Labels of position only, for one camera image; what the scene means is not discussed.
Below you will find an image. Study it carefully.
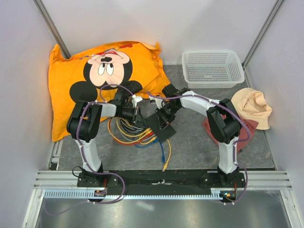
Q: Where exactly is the blue ethernet cable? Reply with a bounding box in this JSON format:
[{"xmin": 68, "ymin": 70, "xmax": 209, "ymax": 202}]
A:
[{"xmin": 134, "ymin": 137, "xmax": 167, "ymax": 164}]

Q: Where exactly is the peach bucket hat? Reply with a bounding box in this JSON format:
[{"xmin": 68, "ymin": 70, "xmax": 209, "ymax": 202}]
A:
[{"xmin": 231, "ymin": 88, "xmax": 273, "ymax": 130}]

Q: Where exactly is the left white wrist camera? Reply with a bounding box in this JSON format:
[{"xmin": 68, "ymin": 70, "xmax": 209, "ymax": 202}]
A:
[{"xmin": 131, "ymin": 95, "xmax": 143, "ymax": 108}]

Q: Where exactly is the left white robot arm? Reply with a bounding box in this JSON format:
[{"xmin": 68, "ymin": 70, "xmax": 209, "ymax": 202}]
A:
[{"xmin": 66, "ymin": 93, "xmax": 144, "ymax": 187}]

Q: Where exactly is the white perforated plastic basket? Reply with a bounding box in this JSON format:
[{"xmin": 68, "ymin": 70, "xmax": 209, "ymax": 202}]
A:
[{"xmin": 181, "ymin": 50, "xmax": 245, "ymax": 89}]

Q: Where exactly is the aluminium frame rail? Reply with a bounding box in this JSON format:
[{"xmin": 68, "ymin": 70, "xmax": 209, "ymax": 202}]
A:
[{"xmin": 34, "ymin": 171, "xmax": 292, "ymax": 190}]

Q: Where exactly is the yellow coiled ethernet cable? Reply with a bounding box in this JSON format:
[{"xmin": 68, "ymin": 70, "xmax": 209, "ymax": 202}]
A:
[{"xmin": 117, "ymin": 117, "xmax": 157, "ymax": 145}]

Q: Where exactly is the red ethernet cable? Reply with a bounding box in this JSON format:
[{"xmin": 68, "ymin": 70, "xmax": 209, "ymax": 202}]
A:
[{"xmin": 110, "ymin": 128, "xmax": 155, "ymax": 145}]

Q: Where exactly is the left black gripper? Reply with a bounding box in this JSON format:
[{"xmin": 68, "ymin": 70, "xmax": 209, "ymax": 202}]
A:
[{"xmin": 119, "ymin": 106, "xmax": 148, "ymax": 129}]

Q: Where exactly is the grey ethernet cable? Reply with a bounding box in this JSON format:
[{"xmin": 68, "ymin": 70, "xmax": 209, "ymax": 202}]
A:
[{"xmin": 117, "ymin": 117, "xmax": 150, "ymax": 138}]

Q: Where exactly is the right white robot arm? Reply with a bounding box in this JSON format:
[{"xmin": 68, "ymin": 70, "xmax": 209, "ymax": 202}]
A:
[{"xmin": 149, "ymin": 84, "xmax": 242, "ymax": 187}]

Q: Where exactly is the red folded cloth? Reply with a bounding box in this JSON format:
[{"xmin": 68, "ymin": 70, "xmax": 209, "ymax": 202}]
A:
[{"xmin": 202, "ymin": 117, "xmax": 258, "ymax": 153}]

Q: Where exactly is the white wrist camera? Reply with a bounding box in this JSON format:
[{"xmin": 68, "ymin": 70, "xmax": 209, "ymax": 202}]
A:
[
  {"xmin": 131, "ymin": 95, "xmax": 143, "ymax": 108},
  {"xmin": 149, "ymin": 96, "xmax": 163, "ymax": 109}
]

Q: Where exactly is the orange Mickey Mouse pillow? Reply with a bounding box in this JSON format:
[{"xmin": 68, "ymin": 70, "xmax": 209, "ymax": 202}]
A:
[{"xmin": 48, "ymin": 41, "xmax": 170, "ymax": 142}]

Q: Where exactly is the grey slotted cable duct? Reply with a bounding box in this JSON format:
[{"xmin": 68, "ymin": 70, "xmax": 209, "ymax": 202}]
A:
[{"xmin": 44, "ymin": 189, "xmax": 225, "ymax": 200}]

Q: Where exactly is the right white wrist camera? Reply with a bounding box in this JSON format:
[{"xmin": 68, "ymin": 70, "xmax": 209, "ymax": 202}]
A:
[{"xmin": 149, "ymin": 96, "xmax": 163, "ymax": 109}]

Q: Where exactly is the long yellow ethernet cable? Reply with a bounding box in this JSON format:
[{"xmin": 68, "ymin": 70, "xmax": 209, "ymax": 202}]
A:
[{"xmin": 108, "ymin": 117, "xmax": 172, "ymax": 172}]

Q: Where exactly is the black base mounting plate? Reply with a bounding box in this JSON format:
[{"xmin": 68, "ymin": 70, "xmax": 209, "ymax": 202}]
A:
[{"xmin": 77, "ymin": 169, "xmax": 246, "ymax": 189}]

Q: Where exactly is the black ethernet cable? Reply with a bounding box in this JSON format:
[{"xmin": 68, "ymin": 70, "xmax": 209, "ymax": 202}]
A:
[{"xmin": 118, "ymin": 117, "xmax": 136, "ymax": 131}]

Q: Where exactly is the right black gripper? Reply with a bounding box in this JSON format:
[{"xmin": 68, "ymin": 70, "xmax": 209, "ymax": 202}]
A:
[{"xmin": 155, "ymin": 104, "xmax": 180, "ymax": 132}]

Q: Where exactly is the black network switch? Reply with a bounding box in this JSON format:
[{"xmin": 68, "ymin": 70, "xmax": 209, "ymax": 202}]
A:
[{"xmin": 145, "ymin": 113, "xmax": 176, "ymax": 143}]

